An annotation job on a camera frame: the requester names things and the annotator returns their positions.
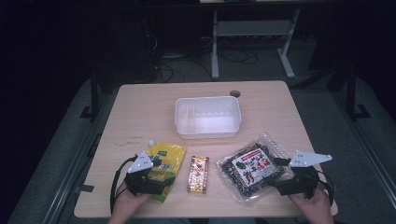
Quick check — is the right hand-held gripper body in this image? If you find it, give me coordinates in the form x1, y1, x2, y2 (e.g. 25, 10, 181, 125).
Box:
275, 149, 332, 200

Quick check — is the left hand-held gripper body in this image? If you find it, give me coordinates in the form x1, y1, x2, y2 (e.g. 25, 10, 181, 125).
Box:
124, 150, 155, 196

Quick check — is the yellow spouted drink pouch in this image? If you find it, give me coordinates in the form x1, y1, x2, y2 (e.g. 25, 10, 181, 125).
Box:
145, 139, 187, 203

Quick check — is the clear packet of seaweed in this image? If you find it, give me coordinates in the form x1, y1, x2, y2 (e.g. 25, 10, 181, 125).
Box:
214, 133, 295, 206

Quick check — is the white plastic bin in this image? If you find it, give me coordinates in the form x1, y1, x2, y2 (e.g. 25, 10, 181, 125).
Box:
174, 95, 243, 140

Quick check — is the person's right hand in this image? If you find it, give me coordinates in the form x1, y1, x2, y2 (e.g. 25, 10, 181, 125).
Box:
288, 186, 333, 218

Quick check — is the person's left hand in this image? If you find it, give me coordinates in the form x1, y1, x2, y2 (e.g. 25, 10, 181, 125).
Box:
111, 181, 152, 217

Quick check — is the gold snack bar packet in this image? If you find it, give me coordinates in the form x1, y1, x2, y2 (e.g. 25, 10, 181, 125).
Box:
187, 155, 210, 194

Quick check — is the grey tape strip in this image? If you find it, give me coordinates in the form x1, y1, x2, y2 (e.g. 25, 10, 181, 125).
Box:
75, 184, 95, 193

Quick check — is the black metal stand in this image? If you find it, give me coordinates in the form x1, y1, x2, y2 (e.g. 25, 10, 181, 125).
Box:
78, 70, 101, 122
345, 64, 372, 121

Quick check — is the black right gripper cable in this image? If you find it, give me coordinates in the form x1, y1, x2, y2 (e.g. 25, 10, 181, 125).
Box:
317, 178, 336, 207

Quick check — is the white metal desk frame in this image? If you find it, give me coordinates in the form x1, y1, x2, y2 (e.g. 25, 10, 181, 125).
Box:
210, 8, 302, 80

